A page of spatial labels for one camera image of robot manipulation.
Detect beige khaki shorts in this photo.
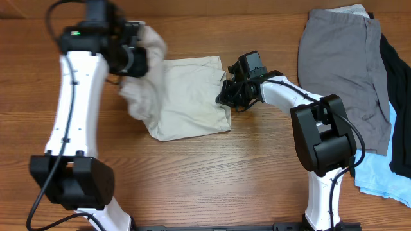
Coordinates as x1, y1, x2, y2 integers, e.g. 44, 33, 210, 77
119, 26, 231, 141

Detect black garment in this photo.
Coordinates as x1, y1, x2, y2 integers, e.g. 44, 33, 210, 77
349, 12, 411, 180

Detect white speckled garment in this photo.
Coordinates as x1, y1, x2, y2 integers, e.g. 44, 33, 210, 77
327, 4, 370, 19

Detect light blue garment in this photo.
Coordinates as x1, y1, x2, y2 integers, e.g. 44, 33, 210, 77
354, 105, 410, 207

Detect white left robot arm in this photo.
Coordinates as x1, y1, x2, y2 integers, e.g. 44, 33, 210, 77
30, 0, 148, 231

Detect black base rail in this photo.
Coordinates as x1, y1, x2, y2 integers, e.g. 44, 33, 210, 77
128, 221, 363, 231

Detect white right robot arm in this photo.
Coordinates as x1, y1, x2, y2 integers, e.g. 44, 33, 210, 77
216, 51, 361, 230

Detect grey shorts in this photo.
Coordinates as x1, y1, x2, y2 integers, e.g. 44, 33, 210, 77
298, 9, 391, 155

